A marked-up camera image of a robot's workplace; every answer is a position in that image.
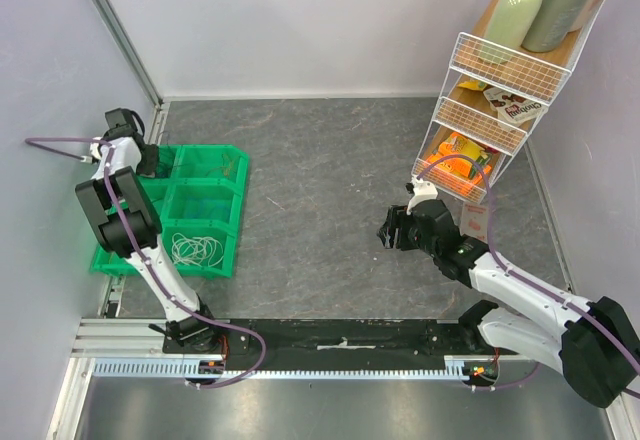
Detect brown cable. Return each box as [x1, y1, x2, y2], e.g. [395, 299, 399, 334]
[209, 152, 241, 179]

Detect white cable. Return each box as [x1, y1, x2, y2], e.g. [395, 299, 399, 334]
[169, 232, 225, 269]

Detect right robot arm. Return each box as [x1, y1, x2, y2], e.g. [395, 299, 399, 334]
[377, 200, 639, 408]

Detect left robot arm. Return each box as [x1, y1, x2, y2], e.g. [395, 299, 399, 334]
[75, 108, 222, 354]

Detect small pink card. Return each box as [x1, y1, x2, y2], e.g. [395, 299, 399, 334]
[459, 203, 489, 242]

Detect orange snack box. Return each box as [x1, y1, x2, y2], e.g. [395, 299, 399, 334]
[426, 132, 494, 196]

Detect green compartment bin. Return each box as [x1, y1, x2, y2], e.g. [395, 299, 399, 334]
[88, 143, 251, 279]

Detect chobani yogurt pack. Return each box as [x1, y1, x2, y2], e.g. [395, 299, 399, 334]
[483, 87, 547, 127]

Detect yellow snack bag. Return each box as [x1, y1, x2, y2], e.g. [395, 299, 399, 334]
[457, 79, 489, 92]

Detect light green spray bottle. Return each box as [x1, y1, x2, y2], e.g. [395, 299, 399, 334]
[479, 0, 542, 64]

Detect dark green bottle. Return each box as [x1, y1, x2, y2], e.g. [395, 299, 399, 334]
[522, 0, 587, 53]

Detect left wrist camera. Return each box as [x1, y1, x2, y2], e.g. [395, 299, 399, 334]
[80, 138, 109, 164]

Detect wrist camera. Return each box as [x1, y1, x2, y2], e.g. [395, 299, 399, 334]
[406, 177, 438, 215]
[80, 138, 109, 164]

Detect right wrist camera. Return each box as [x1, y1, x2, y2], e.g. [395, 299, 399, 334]
[406, 177, 438, 215]

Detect white wire shelf rack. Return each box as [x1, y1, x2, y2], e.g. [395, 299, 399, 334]
[408, 0, 604, 203]

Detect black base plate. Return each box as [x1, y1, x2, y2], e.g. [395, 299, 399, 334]
[162, 317, 506, 374]

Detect aluminium rail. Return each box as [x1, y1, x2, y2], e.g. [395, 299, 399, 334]
[72, 319, 492, 384]

